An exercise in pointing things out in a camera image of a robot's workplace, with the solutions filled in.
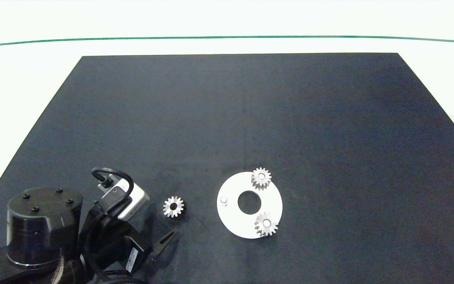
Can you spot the small steel gear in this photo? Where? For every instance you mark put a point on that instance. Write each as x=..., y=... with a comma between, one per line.
x=168, y=206
x=255, y=177
x=272, y=225

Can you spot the round white plate with pins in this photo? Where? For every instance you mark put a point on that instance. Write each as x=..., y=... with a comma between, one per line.
x=233, y=221

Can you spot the dark mat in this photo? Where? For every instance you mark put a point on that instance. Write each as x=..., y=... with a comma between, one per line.
x=211, y=118

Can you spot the boxy silver wrist camera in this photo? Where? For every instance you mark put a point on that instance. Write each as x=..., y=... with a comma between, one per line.
x=134, y=203

